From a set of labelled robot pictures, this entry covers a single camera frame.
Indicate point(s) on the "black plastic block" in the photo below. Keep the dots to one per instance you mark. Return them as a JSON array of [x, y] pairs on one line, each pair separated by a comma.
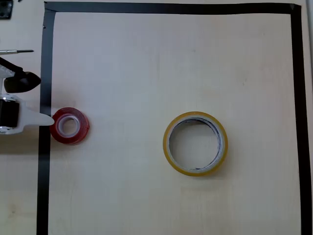
[[5, 9]]

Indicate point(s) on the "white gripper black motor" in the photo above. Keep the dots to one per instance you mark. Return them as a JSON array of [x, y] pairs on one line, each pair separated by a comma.
[[10, 114]]

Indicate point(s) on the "big yellow tape roll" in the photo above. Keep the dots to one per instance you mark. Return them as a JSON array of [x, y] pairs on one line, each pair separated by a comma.
[[166, 144]]

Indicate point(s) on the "thin metal screwdriver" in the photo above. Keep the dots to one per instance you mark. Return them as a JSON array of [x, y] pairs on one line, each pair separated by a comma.
[[24, 51]]

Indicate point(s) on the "small red tape roll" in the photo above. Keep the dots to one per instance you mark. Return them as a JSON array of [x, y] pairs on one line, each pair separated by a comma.
[[82, 128]]

